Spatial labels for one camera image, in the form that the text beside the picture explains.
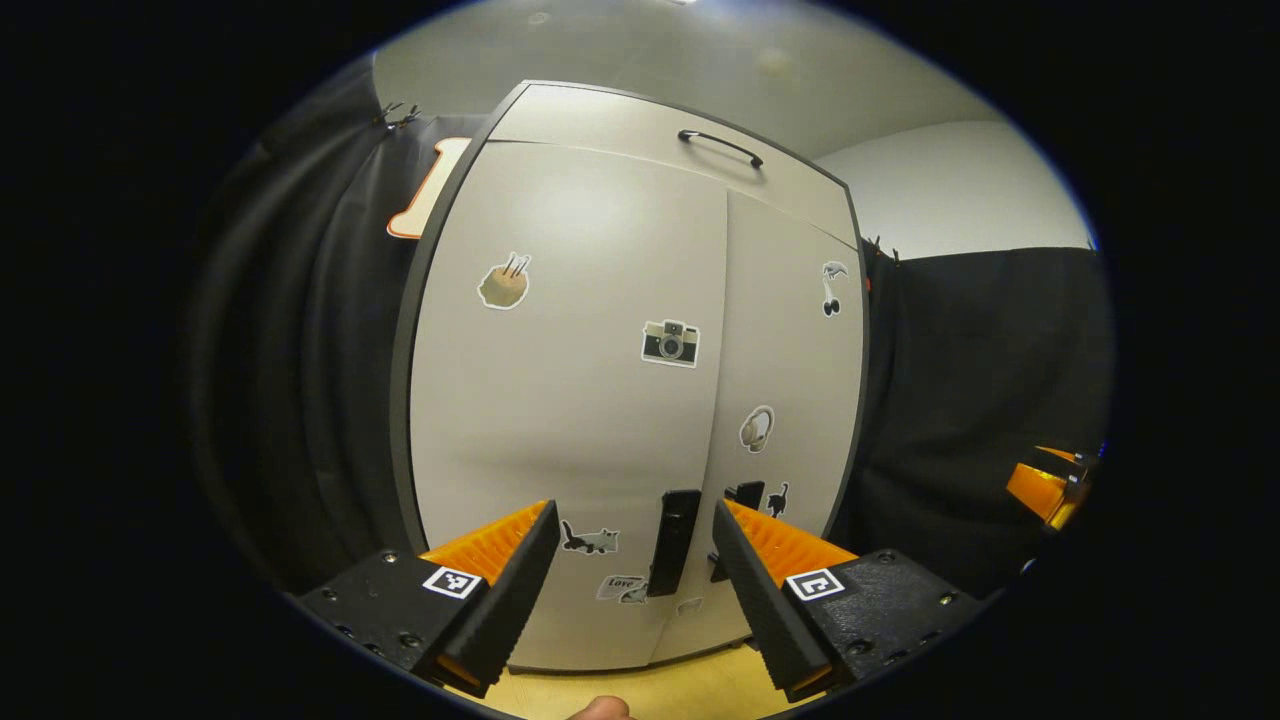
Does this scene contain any metal drawer handle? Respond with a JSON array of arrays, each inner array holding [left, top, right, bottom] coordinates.
[[677, 129, 765, 170]]

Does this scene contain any white cabinet drawer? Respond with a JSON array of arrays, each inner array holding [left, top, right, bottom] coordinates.
[[487, 82, 860, 252]]

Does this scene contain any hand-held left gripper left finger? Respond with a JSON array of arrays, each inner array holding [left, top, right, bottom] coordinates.
[[298, 500, 562, 699]]

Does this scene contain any white shoe cabinet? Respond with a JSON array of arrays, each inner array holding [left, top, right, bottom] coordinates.
[[389, 79, 870, 674]]

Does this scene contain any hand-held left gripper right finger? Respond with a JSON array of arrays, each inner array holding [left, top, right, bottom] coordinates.
[[711, 499, 982, 704]]

